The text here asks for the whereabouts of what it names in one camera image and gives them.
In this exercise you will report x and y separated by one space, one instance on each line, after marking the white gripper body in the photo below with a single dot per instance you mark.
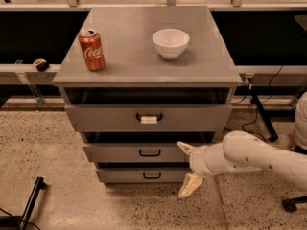
197 161

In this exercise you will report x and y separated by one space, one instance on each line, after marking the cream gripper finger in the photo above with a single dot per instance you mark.
190 184
186 148

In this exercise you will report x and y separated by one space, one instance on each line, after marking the grey drawer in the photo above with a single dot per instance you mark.
141 175
134 153
148 118

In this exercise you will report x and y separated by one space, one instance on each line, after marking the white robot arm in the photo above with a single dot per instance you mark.
239 152

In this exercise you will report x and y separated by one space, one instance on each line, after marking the grey bottom drawer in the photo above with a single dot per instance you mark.
141 175

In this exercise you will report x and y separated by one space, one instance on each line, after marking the grey drawer cabinet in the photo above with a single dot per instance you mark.
136 73

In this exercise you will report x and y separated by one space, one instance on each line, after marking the grey top drawer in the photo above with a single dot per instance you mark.
148 118

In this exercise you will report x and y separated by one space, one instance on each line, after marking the black stand pole right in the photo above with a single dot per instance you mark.
265 117

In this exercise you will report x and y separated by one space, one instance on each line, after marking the black caster wheel base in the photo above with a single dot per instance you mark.
290 205

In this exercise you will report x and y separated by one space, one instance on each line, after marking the white ceramic bowl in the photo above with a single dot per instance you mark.
170 43

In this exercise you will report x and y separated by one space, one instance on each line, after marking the red Coca-Cola can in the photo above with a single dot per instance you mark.
91 46

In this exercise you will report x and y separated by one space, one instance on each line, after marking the black yellow tape measure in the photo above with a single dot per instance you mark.
41 65

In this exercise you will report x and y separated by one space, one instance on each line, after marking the black stand leg left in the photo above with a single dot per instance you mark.
9 221

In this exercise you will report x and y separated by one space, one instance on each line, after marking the metal rail frame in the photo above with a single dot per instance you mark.
24 11

